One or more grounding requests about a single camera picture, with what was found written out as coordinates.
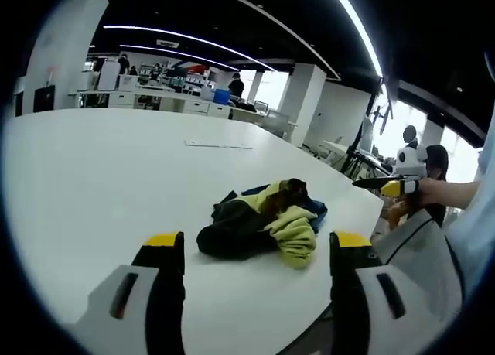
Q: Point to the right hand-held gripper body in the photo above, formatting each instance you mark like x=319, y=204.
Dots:
x=410, y=162

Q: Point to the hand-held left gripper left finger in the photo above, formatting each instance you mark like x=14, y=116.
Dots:
x=162, y=293

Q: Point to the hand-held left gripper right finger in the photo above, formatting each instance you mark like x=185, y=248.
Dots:
x=348, y=293

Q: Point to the yellow-green and black garment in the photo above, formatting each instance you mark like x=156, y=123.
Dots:
x=251, y=231

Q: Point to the white template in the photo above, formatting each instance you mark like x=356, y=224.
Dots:
x=216, y=144

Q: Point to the person's right hand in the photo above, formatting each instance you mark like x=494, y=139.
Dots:
x=427, y=194

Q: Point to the grey chair with black trim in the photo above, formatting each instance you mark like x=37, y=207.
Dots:
x=421, y=246

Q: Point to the black tripod stand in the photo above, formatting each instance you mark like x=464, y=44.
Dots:
x=361, y=159

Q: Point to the person's light blue shirt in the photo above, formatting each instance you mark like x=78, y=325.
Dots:
x=477, y=223

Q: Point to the long ceiling light strip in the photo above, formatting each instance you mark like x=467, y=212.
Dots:
x=193, y=41
x=181, y=54
x=357, y=26

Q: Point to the blue storage box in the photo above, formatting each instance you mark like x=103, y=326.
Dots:
x=221, y=96

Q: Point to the row of white office desks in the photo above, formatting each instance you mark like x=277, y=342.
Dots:
x=170, y=100

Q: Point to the white whiteboard panel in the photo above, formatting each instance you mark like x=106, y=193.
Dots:
x=107, y=75

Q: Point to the black cabinet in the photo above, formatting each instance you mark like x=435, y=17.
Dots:
x=43, y=98

